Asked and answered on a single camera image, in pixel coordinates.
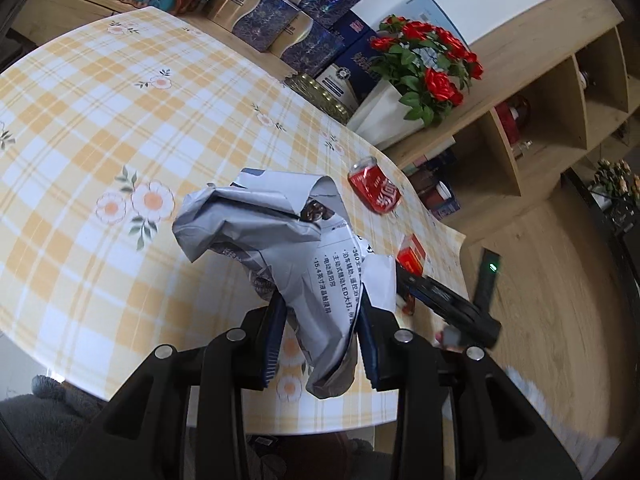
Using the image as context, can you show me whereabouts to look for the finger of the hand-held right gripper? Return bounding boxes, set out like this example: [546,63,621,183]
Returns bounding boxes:
[395,265,502,350]

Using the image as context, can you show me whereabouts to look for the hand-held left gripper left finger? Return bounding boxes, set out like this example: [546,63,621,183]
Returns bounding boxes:
[55,294,290,480]

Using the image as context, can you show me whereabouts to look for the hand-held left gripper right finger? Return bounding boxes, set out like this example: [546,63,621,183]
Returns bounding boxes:
[356,299,583,480]

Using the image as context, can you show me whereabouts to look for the small red box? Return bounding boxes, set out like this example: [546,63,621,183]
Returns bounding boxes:
[395,234,427,274]

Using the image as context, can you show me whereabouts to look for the dark brown trash bin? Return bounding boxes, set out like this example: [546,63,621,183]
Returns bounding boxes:
[245,432,396,480]

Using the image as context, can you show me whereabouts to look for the printed paper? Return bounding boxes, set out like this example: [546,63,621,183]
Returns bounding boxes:
[172,169,398,401]

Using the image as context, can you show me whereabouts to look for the black cabinet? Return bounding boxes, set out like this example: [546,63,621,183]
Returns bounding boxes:
[560,165,640,331]

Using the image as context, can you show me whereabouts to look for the row of books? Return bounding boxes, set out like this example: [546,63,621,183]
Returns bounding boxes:
[400,136,458,196]

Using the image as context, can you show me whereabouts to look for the red drink can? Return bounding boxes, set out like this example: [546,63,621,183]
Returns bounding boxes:
[347,156,404,216]

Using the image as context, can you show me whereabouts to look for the cream artificial flowers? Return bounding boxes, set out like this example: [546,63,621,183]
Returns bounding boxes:
[594,159,635,198]

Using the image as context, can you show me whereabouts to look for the potted red rose plant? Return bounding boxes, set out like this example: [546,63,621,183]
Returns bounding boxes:
[347,14,485,147]

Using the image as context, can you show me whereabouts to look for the grey fluffy cloth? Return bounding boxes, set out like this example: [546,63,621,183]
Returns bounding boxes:
[0,374,113,480]

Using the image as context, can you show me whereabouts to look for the checkered floral tablecloth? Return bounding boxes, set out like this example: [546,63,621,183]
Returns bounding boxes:
[0,5,468,436]

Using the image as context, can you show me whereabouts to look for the blue and white board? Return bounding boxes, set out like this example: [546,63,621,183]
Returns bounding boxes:
[395,0,472,48]

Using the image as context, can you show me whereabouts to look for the row of blue gift boxes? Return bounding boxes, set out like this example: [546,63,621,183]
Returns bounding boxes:
[200,0,386,126]

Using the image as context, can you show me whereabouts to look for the wooden wall shelf unit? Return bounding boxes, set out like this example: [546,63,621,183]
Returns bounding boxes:
[10,0,640,241]

